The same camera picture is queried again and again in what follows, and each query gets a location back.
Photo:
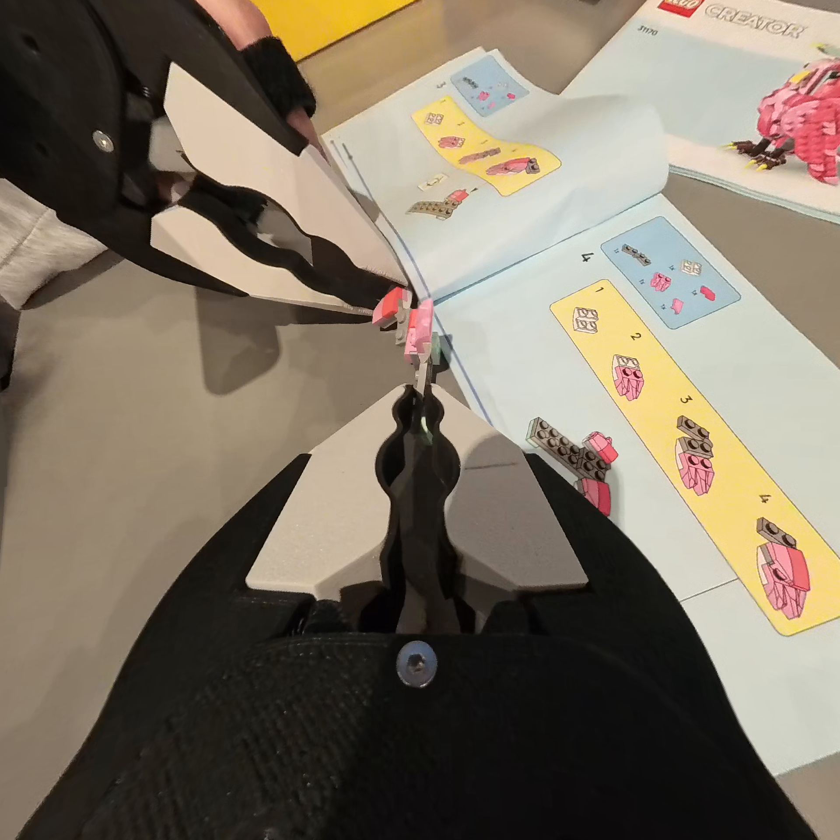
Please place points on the small grey brick plate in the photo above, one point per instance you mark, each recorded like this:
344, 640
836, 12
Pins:
436, 348
401, 328

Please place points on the open light blue instruction booklet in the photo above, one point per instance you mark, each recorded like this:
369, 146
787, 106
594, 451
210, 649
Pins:
590, 229

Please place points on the long grey holed plate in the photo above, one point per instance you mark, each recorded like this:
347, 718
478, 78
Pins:
423, 377

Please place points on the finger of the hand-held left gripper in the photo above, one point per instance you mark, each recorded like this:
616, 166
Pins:
262, 151
210, 249

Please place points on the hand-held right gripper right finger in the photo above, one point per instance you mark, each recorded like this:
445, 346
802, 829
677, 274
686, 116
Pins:
512, 525

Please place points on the yellow plastic bin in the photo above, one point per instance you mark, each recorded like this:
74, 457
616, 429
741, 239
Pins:
328, 26

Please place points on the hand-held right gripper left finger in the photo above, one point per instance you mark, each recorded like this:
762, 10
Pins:
315, 525

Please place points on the grey desk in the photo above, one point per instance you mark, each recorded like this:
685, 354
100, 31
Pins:
131, 426

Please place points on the grey clothing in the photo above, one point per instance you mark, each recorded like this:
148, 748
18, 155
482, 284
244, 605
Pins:
39, 249

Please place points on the person's left hand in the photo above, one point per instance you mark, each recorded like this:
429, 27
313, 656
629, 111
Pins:
229, 19

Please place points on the pink red brick wing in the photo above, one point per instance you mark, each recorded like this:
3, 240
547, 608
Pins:
420, 325
387, 307

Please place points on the closed booklet red bird cover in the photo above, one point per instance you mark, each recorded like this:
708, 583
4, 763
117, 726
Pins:
722, 85

